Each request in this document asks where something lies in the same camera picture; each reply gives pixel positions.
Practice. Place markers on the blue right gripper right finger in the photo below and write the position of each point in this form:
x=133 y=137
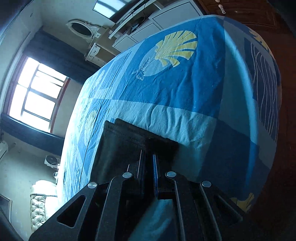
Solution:
x=156 y=168

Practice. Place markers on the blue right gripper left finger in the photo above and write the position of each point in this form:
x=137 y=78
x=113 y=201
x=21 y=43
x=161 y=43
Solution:
x=141 y=167

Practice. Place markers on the black pants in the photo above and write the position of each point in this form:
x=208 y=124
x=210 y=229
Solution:
x=121 y=144

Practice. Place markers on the white table fan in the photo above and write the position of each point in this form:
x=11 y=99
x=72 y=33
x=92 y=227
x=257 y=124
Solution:
x=51 y=161

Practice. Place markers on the blue patterned bed sheet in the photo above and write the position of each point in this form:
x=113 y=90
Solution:
x=212 y=85

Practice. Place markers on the white tufted headboard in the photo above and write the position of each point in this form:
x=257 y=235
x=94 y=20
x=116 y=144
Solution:
x=42 y=197

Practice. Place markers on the white dressing table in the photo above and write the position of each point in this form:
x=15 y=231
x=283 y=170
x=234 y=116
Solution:
x=100 y=50

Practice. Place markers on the white TV stand shelf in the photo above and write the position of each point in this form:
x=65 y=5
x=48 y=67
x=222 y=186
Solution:
x=150 y=17

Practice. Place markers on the white oval vanity mirror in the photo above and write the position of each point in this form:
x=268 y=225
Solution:
x=83 y=29

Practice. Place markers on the dark blue curtain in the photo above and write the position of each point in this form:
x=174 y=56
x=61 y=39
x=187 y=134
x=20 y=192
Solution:
x=58 y=55

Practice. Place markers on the brown wooden cabinet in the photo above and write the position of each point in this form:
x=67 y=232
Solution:
x=264 y=19

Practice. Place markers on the window with red frame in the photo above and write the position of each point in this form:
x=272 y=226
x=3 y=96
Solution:
x=35 y=94

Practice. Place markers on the framed wall picture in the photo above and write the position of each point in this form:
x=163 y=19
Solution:
x=6 y=206

